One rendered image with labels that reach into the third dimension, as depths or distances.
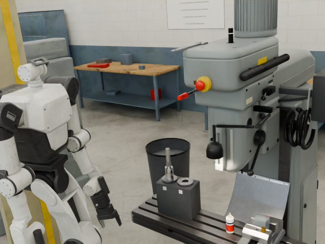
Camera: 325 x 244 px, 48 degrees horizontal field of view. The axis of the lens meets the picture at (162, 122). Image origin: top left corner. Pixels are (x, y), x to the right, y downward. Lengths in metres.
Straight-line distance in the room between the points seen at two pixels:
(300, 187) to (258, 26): 0.95
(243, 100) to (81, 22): 7.41
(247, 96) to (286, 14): 4.51
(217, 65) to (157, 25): 5.83
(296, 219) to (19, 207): 1.49
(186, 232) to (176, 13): 5.37
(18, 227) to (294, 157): 1.40
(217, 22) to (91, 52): 3.31
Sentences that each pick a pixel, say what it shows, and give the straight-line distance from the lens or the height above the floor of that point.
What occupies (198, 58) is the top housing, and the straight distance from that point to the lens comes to 1.48.
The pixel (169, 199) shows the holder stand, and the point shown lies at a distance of 2.10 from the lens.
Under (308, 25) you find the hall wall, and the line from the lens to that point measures 5.92.
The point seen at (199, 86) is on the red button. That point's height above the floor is 1.76.
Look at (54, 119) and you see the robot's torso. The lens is 1.59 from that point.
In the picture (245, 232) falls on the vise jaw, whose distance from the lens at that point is 1.85.
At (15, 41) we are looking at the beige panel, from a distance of 2.88.
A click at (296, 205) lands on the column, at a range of 2.25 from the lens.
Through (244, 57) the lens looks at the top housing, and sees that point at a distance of 1.47.
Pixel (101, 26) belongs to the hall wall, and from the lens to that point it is 8.27.
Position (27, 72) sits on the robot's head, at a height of 1.85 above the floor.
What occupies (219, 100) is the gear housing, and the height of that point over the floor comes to 1.66.
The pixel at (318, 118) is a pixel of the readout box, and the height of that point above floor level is 1.53.
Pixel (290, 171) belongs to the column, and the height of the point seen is 1.16.
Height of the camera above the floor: 2.09
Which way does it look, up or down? 19 degrees down
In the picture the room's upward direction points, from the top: 4 degrees counter-clockwise
